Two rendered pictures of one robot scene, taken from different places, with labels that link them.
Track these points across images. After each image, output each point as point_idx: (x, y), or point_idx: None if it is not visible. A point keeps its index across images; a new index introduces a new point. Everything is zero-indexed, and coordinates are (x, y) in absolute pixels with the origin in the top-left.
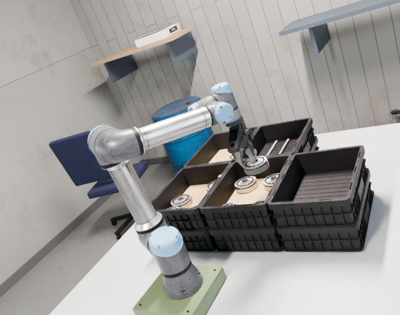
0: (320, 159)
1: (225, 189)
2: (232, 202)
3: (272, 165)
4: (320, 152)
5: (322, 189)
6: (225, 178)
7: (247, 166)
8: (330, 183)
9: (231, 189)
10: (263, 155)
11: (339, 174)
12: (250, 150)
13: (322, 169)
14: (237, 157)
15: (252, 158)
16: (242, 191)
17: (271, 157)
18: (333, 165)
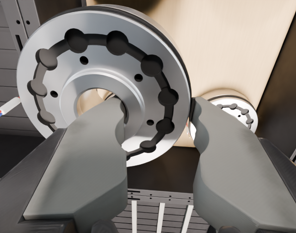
0: (12, 161)
1: (295, 79)
2: (261, 44)
3: (143, 169)
4: None
5: None
6: None
7: (148, 65)
8: None
9: (267, 103)
10: (198, 218)
11: None
12: (40, 180)
13: (30, 142)
14: (233, 145)
15: (92, 116)
16: (227, 91)
17: (137, 192)
18: (2, 144)
